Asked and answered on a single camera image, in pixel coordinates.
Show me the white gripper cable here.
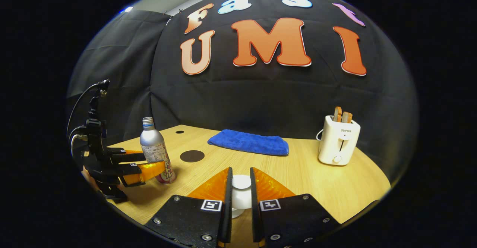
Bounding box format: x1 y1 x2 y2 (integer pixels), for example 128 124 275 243
71 134 88 155

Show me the blue towel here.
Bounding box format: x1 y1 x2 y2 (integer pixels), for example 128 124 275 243
207 129 290 156

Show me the white toaster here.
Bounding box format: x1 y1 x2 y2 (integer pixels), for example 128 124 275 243
318 115 361 166

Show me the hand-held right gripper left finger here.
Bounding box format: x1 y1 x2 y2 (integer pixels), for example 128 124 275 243
145 167 233 248

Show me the silver water bottle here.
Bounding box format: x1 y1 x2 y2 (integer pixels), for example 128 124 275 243
140 117 176 184

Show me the dark round coaster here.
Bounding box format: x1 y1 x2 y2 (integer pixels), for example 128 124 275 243
180 150 205 163

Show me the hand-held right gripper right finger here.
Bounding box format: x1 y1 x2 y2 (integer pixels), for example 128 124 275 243
250 167 341 248

